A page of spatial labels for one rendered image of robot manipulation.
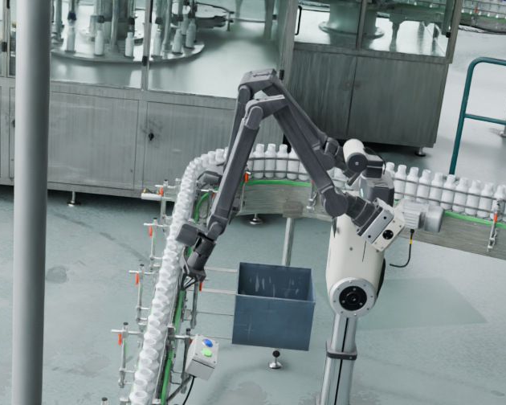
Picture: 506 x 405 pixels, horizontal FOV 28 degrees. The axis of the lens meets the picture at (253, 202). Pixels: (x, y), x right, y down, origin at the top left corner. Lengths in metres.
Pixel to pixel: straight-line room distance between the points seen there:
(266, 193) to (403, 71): 3.81
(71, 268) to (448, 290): 2.35
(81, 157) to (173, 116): 0.70
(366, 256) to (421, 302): 2.88
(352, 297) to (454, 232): 1.54
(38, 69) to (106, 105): 6.13
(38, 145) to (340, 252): 2.79
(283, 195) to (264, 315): 1.20
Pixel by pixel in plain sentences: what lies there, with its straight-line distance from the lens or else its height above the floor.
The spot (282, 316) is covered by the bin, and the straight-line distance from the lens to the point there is 3.98.
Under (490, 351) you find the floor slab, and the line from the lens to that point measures 5.88.
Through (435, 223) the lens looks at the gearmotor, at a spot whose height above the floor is 0.98.
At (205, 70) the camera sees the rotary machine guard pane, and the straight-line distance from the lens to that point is 6.65.
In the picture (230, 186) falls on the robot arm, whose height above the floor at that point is 1.61.
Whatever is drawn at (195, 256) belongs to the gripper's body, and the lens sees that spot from 3.20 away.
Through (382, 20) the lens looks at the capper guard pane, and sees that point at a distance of 8.55.
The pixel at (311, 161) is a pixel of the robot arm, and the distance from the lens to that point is 3.14.
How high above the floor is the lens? 2.73
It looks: 22 degrees down
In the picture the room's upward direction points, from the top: 6 degrees clockwise
